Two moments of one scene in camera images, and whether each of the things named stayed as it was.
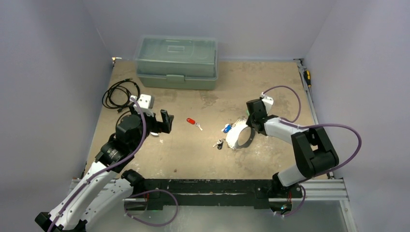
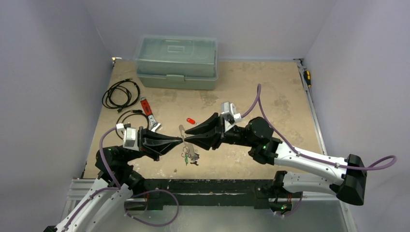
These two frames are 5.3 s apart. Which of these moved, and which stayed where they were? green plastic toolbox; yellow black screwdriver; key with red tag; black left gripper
Moved: black left gripper
Stayed: yellow black screwdriver; key with red tag; green plastic toolbox
